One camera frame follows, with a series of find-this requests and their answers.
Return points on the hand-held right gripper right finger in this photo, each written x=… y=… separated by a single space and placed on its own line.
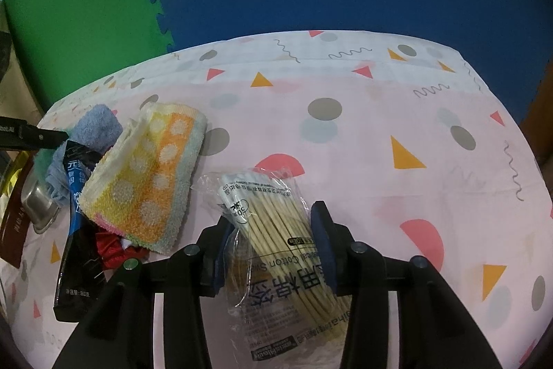
x=322 y=248

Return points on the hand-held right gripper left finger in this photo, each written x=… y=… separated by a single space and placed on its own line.
x=216 y=265

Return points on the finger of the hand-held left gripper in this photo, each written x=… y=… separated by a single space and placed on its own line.
x=47 y=135

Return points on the teal fluffy towel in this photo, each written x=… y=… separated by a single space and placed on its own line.
x=43 y=163

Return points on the light blue towel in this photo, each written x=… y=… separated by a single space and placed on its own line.
x=97 y=129

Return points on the clear cotton swab packet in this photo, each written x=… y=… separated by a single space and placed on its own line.
x=268 y=230

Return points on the red tin box gold inside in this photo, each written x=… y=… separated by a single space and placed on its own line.
x=13 y=230

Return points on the red and pale blue sock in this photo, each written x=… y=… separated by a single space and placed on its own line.
x=110 y=250

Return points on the black foil packet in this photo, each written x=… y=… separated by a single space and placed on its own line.
x=71 y=265

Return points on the steel bowl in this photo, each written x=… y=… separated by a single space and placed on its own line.
x=39 y=204

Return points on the orange yellow dotted towel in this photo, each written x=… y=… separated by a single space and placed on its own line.
x=147 y=179

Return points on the pink patterned tablecloth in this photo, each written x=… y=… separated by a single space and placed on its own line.
x=345 y=135

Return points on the green foam mat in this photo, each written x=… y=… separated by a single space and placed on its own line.
x=77 y=6

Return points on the brown cardboard box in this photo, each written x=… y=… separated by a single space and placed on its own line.
x=540 y=114

